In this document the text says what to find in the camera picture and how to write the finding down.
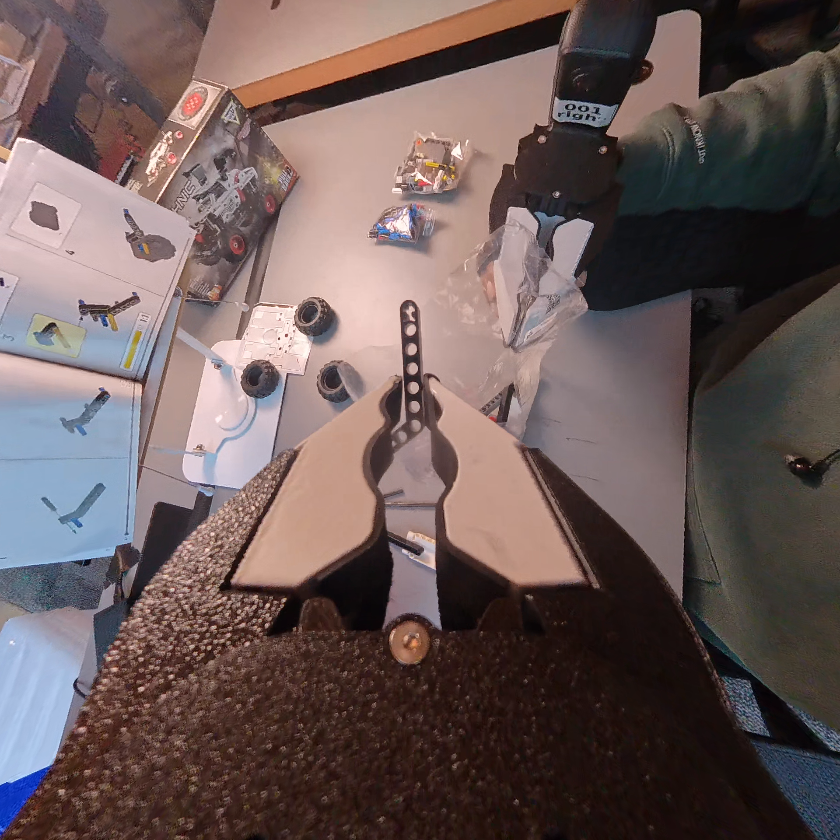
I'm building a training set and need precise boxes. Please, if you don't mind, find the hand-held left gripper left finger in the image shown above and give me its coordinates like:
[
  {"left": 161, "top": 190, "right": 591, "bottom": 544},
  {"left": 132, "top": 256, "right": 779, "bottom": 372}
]
[{"left": 226, "top": 378, "right": 403, "bottom": 626}]

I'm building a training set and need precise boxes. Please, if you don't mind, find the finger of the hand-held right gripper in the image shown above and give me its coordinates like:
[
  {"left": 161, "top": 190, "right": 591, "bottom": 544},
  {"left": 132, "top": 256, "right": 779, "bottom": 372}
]
[
  {"left": 528, "top": 216, "right": 592, "bottom": 345},
  {"left": 504, "top": 208, "right": 547, "bottom": 347}
]

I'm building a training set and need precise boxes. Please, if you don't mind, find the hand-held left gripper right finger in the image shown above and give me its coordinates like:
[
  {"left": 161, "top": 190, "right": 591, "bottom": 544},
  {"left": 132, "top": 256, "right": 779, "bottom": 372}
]
[{"left": 423, "top": 380, "right": 599, "bottom": 626}]

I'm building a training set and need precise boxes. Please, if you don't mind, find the large clear plastic bag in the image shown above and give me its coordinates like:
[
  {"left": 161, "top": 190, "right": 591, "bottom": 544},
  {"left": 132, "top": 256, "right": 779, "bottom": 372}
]
[{"left": 439, "top": 217, "right": 592, "bottom": 442}]

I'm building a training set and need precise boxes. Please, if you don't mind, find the small bag of toy pins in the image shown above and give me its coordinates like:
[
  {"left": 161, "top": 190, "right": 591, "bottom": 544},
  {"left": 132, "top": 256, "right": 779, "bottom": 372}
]
[{"left": 369, "top": 203, "right": 438, "bottom": 246}]

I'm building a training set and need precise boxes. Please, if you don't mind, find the grey toy beam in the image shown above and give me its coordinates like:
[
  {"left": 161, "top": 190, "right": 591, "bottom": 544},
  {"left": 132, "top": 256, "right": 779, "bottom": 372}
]
[{"left": 398, "top": 300, "right": 431, "bottom": 442}]

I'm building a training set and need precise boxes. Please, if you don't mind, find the blue storage bin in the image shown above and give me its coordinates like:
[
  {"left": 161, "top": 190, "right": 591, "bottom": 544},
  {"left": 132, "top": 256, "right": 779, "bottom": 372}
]
[{"left": 0, "top": 775, "right": 51, "bottom": 840}]

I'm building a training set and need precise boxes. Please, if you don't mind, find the person's right forearm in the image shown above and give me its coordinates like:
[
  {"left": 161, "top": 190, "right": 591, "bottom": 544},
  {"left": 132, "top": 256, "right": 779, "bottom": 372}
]
[{"left": 615, "top": 46, "right": 840, "bottom": 219}]

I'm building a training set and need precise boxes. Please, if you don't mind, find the white stand base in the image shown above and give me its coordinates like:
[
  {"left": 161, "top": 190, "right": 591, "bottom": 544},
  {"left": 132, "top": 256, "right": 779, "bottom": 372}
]
[{"left": 138, "top": 329, "right": 311, "bottom": 490}]

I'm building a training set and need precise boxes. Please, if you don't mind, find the small bag of toy parts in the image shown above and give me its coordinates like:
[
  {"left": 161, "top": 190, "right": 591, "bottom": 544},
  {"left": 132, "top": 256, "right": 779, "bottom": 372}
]
[{"left": 397, "top": 130, "right": 472, "bottom": 196}]

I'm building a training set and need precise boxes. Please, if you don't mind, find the black toy tire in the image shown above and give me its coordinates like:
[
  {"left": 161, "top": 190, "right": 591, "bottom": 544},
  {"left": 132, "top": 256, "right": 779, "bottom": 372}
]
[
  {"left": 239, "top": 359, "right": 283, "bottom": 401},
  {"left": 315, "top": 360, "right": 359, "bottom": 404},
  {"left": 294, "top": 296, "right": 337, "bottom": 338}
]

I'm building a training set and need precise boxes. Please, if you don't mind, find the white sticker sheet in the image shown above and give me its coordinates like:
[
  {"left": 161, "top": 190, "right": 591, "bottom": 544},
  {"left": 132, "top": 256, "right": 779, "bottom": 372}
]
[{"left": 242, "top": 301, "right": 317, "bottom": 376}]

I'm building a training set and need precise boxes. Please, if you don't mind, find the instruction booklet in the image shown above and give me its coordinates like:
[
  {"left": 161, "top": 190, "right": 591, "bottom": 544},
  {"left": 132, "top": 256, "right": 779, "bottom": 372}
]
[{"left": 0, "top": 137, "right": 199, "bottom": 573}]

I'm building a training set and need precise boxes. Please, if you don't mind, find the person's torso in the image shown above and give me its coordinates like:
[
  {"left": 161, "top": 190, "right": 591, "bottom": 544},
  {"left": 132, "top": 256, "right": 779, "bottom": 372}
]
[{"left": 683, "top": 269, "right": 840, "bottom": 739}]

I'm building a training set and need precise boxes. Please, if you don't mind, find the background wooden table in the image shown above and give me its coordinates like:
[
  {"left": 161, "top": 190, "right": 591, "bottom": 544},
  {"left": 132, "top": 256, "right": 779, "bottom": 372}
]
[{"left": 191, "top": 0, "right": 581, "bottom": 110}]

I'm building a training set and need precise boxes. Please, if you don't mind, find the toy truck box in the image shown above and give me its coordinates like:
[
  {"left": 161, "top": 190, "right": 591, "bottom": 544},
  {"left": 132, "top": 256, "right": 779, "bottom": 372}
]
[{"left": 132, "top": 82, "right": 300, "bottom": 304}]

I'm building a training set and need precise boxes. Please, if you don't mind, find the black cord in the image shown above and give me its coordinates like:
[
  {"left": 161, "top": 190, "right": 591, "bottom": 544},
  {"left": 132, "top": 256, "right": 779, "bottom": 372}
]
[{"left": 784, "top": 447, "right": 840, "bottom": 481}]

